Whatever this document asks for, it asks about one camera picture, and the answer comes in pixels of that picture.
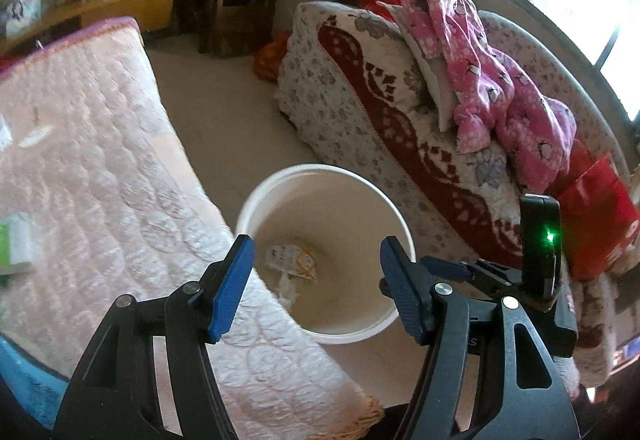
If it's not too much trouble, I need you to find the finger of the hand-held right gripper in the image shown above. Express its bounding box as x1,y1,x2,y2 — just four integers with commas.
419,256,526,303

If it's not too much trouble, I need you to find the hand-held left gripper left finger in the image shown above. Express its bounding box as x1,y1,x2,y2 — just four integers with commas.
52,234,256,440

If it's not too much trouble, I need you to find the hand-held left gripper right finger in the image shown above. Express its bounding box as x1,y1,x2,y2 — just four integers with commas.
379,235,583,440

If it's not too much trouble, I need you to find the white plastic bucket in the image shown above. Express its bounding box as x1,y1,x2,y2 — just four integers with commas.
235,163,417,345

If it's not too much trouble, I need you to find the green white packet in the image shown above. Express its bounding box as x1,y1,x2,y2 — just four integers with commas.
0,214,36,277

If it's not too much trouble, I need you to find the red gift bag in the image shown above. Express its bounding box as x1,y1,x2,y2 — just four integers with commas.
555,152,640,281

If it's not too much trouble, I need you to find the crumpled printed wrapper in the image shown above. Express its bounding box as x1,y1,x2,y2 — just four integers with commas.
267,244,319,282

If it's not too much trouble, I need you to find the pink printed pajama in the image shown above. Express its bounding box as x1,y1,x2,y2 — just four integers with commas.
400,0,578,193

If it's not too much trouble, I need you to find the floral red covered sofa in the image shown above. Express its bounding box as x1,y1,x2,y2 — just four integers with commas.
274,0,640,391

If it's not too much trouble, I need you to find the white pillow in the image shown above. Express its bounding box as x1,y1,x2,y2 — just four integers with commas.
390,5,461,131

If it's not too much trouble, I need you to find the blue cloth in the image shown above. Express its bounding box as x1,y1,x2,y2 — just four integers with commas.
0,335,71,431

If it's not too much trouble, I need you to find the orange red bag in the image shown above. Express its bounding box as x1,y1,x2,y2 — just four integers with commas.
252,32,293,82

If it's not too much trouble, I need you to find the light wooden cabinet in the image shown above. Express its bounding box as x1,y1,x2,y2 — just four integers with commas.
0,0,180,56

